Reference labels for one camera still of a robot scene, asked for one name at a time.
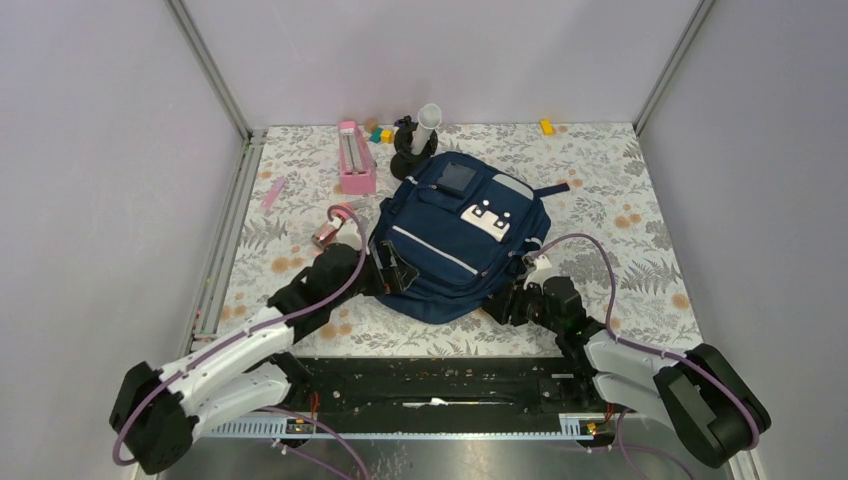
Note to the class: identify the pink rack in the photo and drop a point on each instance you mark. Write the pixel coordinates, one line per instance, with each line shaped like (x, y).
(356, 164)

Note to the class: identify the brown round block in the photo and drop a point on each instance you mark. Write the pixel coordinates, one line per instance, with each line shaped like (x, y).
(371, 125)

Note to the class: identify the green block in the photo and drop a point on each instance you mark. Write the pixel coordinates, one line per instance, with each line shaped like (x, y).
(377, 135)

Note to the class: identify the pink-capped marker tube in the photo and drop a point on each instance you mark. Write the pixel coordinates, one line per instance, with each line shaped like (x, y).
(326, 233)

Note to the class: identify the yellow block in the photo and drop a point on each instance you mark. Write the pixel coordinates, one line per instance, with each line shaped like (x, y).
(546, 127)

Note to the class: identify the navy blue backpack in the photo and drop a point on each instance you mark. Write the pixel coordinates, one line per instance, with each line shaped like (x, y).
(464, 228)

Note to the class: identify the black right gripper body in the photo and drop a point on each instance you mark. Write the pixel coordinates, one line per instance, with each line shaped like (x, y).
(529, 304)

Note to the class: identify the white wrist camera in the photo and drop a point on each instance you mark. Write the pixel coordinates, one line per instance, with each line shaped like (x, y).
(352, 235)
(539, 270)

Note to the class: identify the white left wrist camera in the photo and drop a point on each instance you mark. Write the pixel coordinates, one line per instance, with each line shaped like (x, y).
(352, 235)

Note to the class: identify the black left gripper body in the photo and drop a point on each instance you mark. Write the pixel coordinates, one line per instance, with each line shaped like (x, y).
(387, 280)

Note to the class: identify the pink highlighter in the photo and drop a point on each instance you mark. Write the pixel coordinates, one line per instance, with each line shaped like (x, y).
(273, 194)

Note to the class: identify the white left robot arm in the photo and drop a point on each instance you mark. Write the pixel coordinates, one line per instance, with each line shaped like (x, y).
(159, 412)

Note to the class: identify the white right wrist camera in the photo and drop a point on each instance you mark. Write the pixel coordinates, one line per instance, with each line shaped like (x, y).
(539, 270)

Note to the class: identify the white cylinder on stand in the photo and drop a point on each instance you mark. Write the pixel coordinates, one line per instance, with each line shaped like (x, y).
(429, 117)

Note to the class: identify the black round stand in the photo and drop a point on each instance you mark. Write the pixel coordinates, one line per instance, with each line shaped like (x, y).
(403, 163)

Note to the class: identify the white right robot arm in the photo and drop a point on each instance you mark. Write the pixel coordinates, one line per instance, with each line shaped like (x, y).
(696, 393)

